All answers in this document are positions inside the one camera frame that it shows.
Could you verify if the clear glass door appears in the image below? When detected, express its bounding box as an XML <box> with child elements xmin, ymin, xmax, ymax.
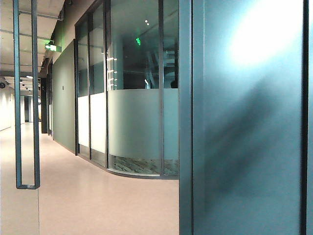
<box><xmin>0</xmin><ymin>0</ymin><xmax>40</xmax><ymax>235</ymax></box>

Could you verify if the grey metal door frame post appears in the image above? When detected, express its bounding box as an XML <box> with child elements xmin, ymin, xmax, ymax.
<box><xmin>179</xmin><ymin>0</ymin><xmax>205</xmax><ymax>235</ymax></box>

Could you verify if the dark metal door handle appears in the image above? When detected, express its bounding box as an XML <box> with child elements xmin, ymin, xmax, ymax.
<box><xmin>12</xmin><ymin>0</ymin><xmax>41</xmax><ymax>190</ymax></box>

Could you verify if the dark corridor pillar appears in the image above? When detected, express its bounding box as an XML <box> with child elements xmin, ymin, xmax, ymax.
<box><xmin>40</xmin><ymin>77</ymin><xmax>49</xmax><ymax>134</ymax></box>

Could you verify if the narrow frosted glass partition panel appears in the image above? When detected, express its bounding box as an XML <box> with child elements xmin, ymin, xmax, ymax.
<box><xmin>77</xmin><ymin>19</ymin><xmax>90</xmax><ymax>159</ymax></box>
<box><xmin>162</xmin><ymin>0</ymin><xmax>180</xmax><ymax>177</ymax></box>
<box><xmin>89</xmin><ymin>4</ymin><xmax>108</xmax><ymax>167</ymax></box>

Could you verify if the green exit sign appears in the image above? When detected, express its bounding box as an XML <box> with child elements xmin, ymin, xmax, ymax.
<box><xmin>44</xmin><ymin>40</ymin><xmax>63</xmax><ymax>53</ymax></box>

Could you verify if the dark vertical frame strip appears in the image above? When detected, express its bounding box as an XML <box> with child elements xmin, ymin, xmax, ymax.
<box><xmin>301</xmin><ymin>0</ymin><xmax>311</xmax><ymax>235</ymax></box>

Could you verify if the curved frosted glass partition panel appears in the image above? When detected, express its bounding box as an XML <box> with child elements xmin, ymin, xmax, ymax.
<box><xmin>107</xmin><ymin>0</ymin><xmax>162</xmax><ymax>176</ymax></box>

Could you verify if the grey ceiling pipe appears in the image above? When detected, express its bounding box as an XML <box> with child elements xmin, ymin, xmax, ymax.
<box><xmin>18</xmin><ymin>4</ymin><xmax>66</xmax><ymax>22</ymax></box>

